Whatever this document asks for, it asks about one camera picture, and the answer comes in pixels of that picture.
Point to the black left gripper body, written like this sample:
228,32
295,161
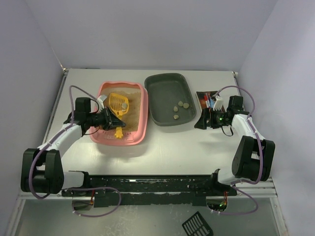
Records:
108,119

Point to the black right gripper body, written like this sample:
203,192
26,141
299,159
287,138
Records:
208,118

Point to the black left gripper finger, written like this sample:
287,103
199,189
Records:
116,124
114,119

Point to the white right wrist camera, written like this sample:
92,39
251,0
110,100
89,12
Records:
218,103

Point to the dark hardcover book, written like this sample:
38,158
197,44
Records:
202,103

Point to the yellow litter scoop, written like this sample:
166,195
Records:
115,103

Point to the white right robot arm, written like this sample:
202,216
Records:
254,155

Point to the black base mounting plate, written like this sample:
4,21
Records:
108,190

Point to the aluminium frame rail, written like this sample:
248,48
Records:
197,185

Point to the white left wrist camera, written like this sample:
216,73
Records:
100,101

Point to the red cap white marker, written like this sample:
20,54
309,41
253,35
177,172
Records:
205,97

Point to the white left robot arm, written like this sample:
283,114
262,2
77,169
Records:
42,170

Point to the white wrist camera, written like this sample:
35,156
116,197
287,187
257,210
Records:
100,101
218,103

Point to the pink litter box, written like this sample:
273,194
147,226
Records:
129,138

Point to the black slotted spatula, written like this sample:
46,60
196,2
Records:
196,225

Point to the dark grey plastic tray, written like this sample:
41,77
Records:
164,92

